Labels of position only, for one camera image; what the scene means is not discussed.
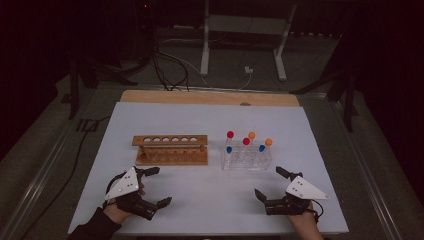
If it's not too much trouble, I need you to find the person's left hand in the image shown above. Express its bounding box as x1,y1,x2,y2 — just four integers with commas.
105,200,135,225

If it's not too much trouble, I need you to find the aluminium floor rail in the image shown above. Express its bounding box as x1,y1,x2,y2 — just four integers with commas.
0,131,76,240
329,96,406,240

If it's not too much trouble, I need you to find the hand-held gripper black cable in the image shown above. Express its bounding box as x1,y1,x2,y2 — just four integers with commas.
313,199,325,224
104,171,126,203

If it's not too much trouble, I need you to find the right hand-held gripper black cable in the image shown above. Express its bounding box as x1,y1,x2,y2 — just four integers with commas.
313,199,325,224

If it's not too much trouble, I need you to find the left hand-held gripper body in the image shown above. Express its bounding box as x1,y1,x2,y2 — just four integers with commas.
103,166,158,221

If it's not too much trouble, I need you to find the white metal stand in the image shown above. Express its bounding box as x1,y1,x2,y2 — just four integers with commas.
199,0,298,82

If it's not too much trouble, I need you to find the black floor bracket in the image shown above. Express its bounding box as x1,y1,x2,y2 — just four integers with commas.
76,118,100,133

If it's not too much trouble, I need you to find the black power strip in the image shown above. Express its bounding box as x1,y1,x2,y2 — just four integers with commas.
289,30,342,38

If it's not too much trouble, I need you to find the person's right hand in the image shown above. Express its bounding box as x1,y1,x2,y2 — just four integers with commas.
287,209,325,240

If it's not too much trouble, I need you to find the black stand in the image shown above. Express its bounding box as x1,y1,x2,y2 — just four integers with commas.
289,64,361,133
60,54,139,120

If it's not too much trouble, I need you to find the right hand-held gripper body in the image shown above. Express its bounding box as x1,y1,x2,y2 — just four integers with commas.
264,175,331,216

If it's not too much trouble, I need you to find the left hand-held gripper black cable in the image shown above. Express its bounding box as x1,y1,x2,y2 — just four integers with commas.
104,171,126,203

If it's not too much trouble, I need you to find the blue cap test tube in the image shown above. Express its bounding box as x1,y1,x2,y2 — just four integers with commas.
258,144,267,169
225,145,234,169

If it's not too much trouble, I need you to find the white floor cable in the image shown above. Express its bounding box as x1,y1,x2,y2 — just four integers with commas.
159,37,254,90

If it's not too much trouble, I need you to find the black cable bundle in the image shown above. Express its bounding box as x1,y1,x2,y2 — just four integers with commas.
150,39,190,92

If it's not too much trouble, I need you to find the clear acrylic test tube rack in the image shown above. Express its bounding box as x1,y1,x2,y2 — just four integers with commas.
222,139,273,171

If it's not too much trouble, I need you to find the white table mat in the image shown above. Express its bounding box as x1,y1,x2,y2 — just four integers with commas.
67,101,350,236

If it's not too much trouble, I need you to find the orange cap test tube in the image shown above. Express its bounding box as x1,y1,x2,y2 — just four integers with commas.
263,138,274,166
247,131,257,158

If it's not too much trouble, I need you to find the black floor cable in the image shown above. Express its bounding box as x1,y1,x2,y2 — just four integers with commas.
18,115,113,240

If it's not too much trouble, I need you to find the wooden test tube rack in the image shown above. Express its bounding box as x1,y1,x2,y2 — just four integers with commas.
131,134,209,167

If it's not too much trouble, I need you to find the red cap test tube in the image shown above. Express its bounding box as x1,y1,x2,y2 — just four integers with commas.
242,137,252,164
226,130,236,157

